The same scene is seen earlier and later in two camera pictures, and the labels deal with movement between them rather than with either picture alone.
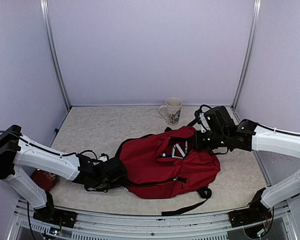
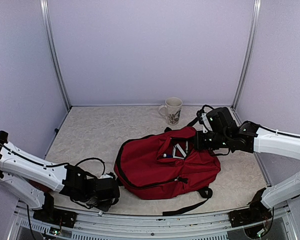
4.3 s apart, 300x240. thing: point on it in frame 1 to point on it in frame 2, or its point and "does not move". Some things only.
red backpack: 166,165 does not move
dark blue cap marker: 165,155 does not move
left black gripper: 118,183 to 105,206
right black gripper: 198,144 does not move
